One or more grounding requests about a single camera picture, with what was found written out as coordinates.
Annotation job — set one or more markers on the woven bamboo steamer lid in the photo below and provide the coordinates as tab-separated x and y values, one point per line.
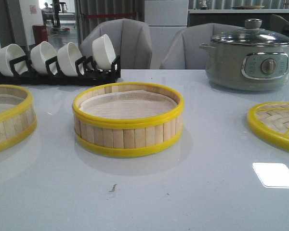
270	122

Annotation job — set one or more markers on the white steamer liner cloth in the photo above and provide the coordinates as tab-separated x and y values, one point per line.
132	104

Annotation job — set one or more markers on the black bowl rack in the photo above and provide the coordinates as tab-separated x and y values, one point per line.
87	73

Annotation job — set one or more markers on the grey chair right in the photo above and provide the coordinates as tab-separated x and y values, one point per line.
184	51

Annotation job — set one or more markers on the grey chair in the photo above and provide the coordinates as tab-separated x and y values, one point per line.
131	40
184	51

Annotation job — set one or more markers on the white bowl right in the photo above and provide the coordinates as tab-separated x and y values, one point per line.
103	52

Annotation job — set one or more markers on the white bowl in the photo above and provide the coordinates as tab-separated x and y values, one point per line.
66	57
103	52
7	54
39	54

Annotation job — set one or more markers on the grey chair left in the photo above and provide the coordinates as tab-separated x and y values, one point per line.
131	40

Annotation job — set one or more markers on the white cabinet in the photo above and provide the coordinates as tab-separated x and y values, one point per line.
165	18

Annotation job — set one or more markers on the grey-green electric cooking pot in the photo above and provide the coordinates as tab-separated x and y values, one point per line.
247	67

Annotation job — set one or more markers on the red bin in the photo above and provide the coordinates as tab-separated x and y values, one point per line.
40	33

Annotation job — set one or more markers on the glass pot lid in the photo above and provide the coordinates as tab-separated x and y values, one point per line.
252	34

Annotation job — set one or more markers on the white bowl far left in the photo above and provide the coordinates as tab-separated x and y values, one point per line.
7	54

